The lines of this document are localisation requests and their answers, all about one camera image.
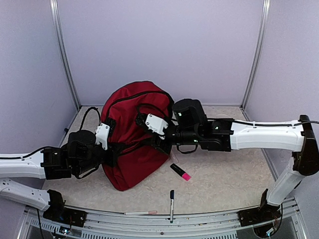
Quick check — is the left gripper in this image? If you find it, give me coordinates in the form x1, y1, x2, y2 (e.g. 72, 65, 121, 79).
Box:
75, 139, 125, 175

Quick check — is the red student backpack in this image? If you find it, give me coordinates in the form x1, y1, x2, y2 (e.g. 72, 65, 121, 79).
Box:
101, 81, 174, 191

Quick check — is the frame post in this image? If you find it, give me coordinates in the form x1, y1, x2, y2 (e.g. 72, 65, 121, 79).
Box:
50, 0, 81, 112
240, 0, 271, 111

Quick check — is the pink highlighter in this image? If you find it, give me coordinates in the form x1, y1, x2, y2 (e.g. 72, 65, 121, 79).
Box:
170, 163, 191, 181

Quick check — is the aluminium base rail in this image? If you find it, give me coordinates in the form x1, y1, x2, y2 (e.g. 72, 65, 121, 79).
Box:
17, 196, 307, 239

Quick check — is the white pen on rail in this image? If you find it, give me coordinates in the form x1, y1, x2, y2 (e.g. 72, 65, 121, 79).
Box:
124, 211, 158, 216

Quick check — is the left frame post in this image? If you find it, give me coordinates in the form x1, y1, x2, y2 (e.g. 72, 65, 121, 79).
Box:
50, 0, 81, 112

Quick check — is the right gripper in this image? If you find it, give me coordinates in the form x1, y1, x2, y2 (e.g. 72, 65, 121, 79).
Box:
139, 116, 200, 155

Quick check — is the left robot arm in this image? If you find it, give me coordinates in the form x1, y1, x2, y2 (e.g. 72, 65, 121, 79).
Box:
0, 119, 116, 227

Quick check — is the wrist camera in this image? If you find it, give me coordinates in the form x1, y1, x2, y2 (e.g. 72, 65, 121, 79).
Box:
95, 118, 116, 150
136, 114, 168, 139

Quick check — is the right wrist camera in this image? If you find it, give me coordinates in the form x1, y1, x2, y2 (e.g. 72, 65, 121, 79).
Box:
136, 114, 168, 139

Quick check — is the right frame post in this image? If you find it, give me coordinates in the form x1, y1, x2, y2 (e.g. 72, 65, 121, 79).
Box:
240, 0, 271, 111

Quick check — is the blue capped marker pen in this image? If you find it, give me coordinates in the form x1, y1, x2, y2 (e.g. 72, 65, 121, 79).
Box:
169, 190, 174, 224

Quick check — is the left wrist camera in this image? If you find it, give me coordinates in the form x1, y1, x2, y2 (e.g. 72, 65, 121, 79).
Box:
95, 118, 116, 150

